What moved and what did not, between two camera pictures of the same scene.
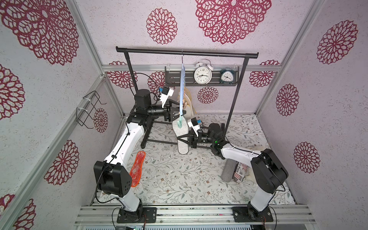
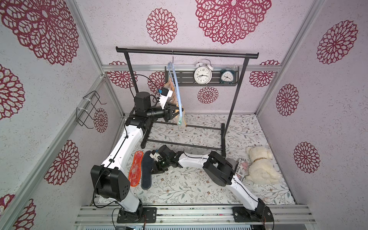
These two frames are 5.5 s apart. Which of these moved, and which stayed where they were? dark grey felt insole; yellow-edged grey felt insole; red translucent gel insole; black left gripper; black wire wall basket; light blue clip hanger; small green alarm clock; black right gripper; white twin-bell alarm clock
Moved: dark grey felt insole; black right gripper; light blue clip hanger; yellow-edged grey felt insole
Stayed: white twin-bell alarm clock; small green alarm clock; black left gripper; red translucent gel insole; black wire wall basket
